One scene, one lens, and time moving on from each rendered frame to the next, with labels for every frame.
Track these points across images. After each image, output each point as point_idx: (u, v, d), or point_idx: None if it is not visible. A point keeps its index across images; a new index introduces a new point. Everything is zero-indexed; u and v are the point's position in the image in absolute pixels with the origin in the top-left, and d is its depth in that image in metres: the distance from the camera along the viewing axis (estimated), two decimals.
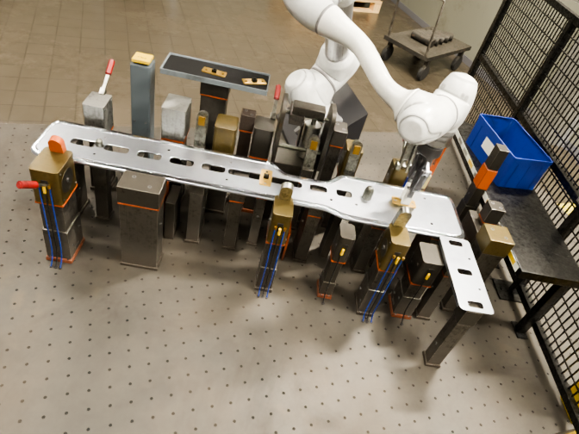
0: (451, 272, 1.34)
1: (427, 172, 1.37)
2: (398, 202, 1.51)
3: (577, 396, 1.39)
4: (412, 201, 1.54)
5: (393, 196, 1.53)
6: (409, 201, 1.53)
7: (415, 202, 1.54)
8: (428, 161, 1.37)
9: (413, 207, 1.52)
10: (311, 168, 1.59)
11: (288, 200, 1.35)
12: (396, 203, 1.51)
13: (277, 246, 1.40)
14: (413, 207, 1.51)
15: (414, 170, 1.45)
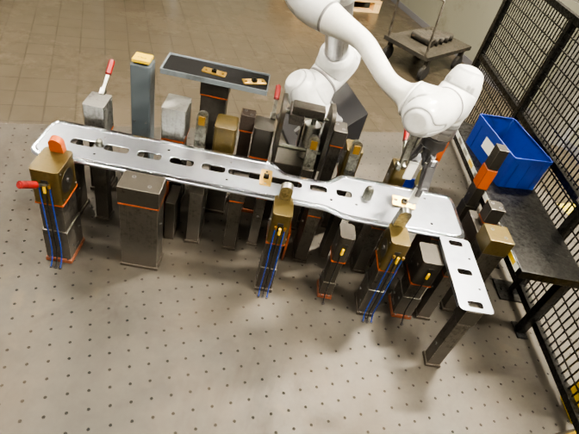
0: (451, 272, 1.34)
1: (434, 161, 1.34)
2: (398, 203, 1.52)
3: (577, 396, 1.39)
4: None
5: (394, 195, 1.53)
6: None
7: None
8: (432, 154, 1.36)
9: (412, 208, 1.52)
10: (311, 168, 1.59)
11: (288, 200, 1.35)
12: (395, 204, 1.51)
13: (277, 246, 1.40)
14: (412, 208, 1.52)
15: (417, 156, 1.45)
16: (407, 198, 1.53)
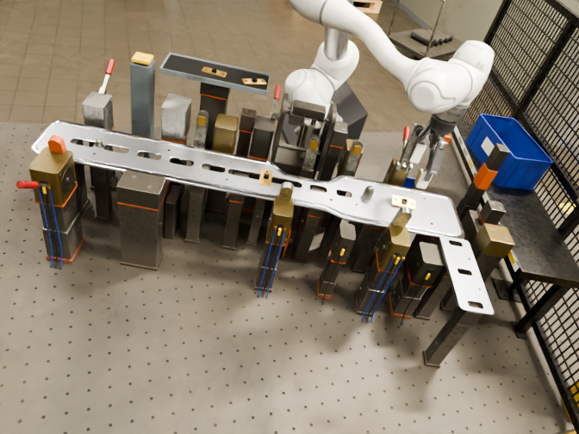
0: (451, 272, 1.34)
1: (443, 141, 1.30)
2: (398, 203, 1.52)
3: (577, 396, 1.39)
4: (413, 200, 1.54)
5: (394, 195, 1.53)
6: (409, 201, 1.53)
7: (415, 202, 1.54)
8: (440, 136, 1.32)
9: (412, 208, 1.52)
10: (311, 168, 1.59)
11: (288, 200, 1.35)
12: (395, 204, 1.51)
13: (277, 246, 1.40)
14: (412, 208, 1.52)
15: (425, 139, 1.41)
16: (407, 198, 1.53)
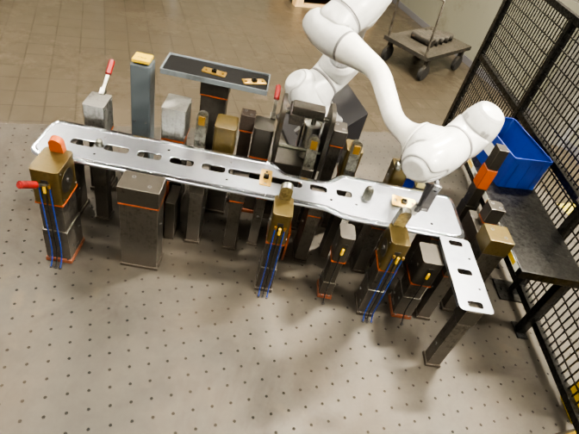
0: (451, 272, 1.34)
1: (438, 186, 1.31)
2: (398, 203, 1.52)
3: (577, 396, 1.39)
4: (413, 200, 1.54)
5: (394, 195, 1.53)
6: (409, 201, 1.53)
7: (415, 202, 1.54)
8: None
9: None
10: (311, 168, 1.59)
11: (288, 200, 1.35)
12: (395, 204, 1.51)
13: (277, 246, 1.40)
14: None
15: None
16: (407, 198, 1.53)
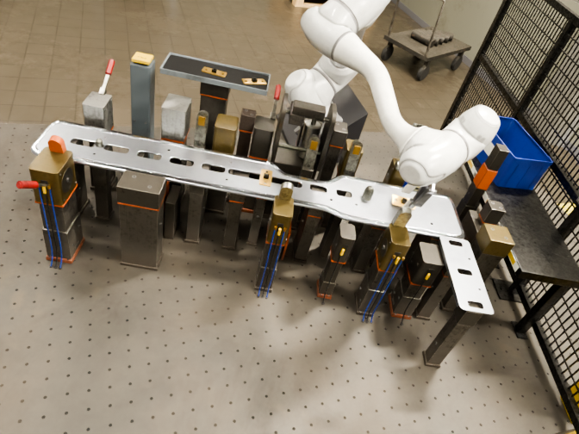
0: (451, 272, 1.34)
1: (432, 191, 1.34)
2: (398, 203, 1.52)
3: (577, 396, 1.39)
4: None
5: (394, 195, 1.53)
6: None
7: None
8: None
9: (412, 208, 1.52)
10: (311, 168, 1.59)
11: (288, 200, 1.35)
12: (395, 204, 1.51)
13: (277, 246, 1.40)
14: (412, 208, 1.52)
15: None
16: (407, 198, 1.53)
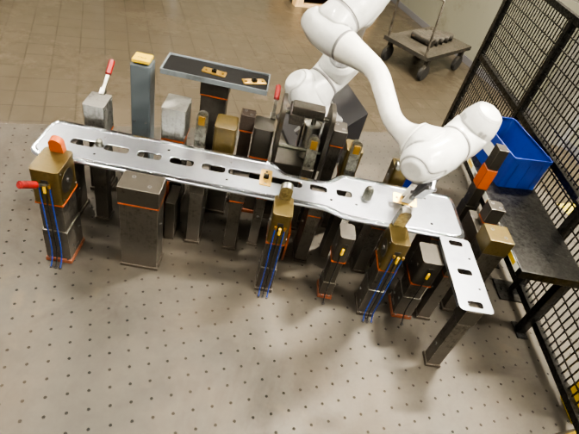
0: (451, 272, 1.34)
1: (432, 189, 1.34)
2: (399, 201, 1.51)
3: (577, 396, 1.39)
4: (414, 198, 1.53)
5: (395, 193, 1.52)
6: None
7: (416, 200, 1.53)
8: None
9: (413, 206, 1.51)
10: (311, 168, 1.59)
11: (288, 200, 1.35)
12: (396, 201, 1.50)
13: (277, 246, 1.40)
14: (413, 206, 1.51)
15: None
16: None
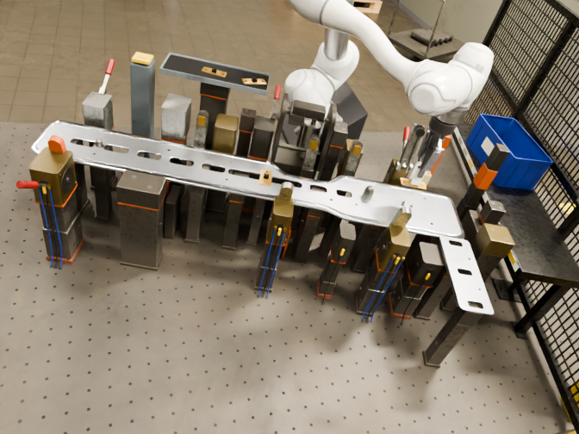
0: (451, 272, 1.34)
1: (439, 150, 1.31)
2: (407, 183, 1.46)
3: (577, 396, 1.39)
4: (421, 182, 1.49)
5: (401, 178, 1.48)
6: None
7: (425, 183, 1.48)
8: (440, 138, 1.32)
9: (422, 188, 1.46)
10: (311, 168, 1.59)
11: (288, 200, 1.35)
12: (405, 184, 1.46)
13: (277, 246, 1.40)
14: (423, 188, 1.46)
15: (426, 148, 1.40)
16: None
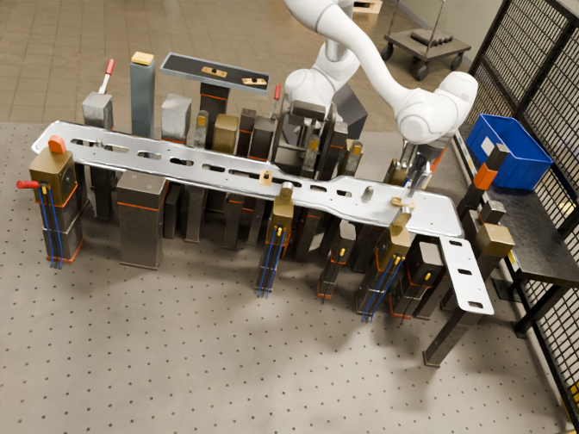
0: (451, 272, 1.34)
1: (427, 172, 1.37)
2: (398, 202, 1.51)
3: (577, 396, 1.39)
4: (412, 201, 1.54)
5: (393, 196, 1.53)
6: (409, 201, 1.53)
7: (414, 202, 1.54)
8: (428, 161, 1.37)
9: (413, 207, 1.52)
10: (311, 168, 1.59)
11: (288, 200, 1.35)
12: (396, 202, 1.51)
13: (277, 246, 1.40)
14: (413, 207, 1.52)
15: (414, 170, 1.45)
16: None
